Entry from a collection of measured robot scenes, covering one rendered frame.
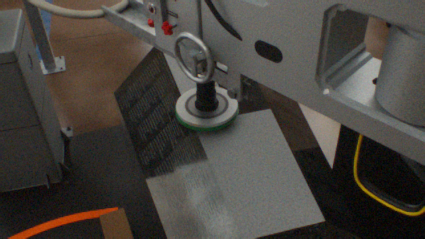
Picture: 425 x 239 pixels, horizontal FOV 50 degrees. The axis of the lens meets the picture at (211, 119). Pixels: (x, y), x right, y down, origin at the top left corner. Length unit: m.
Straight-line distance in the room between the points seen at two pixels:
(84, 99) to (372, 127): 2.41
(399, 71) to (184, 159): 0.84
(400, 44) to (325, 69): 0.19
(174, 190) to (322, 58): 0.73
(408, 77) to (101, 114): 2.33
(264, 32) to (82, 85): 2.35
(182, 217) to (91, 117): 1.66
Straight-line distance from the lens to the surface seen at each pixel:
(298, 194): 1.38
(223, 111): 1.55
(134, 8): 1.76
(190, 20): 1.26
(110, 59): 3.53
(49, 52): 3.49
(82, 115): 3.06
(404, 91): 0.97
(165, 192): 1.58
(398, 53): 0.95
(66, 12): 1.71
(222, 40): 1.21
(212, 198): 1.40
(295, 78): 1.09
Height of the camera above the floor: 1.88
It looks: 41 degrees down
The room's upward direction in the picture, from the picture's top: 3 degrees counter-clockwise
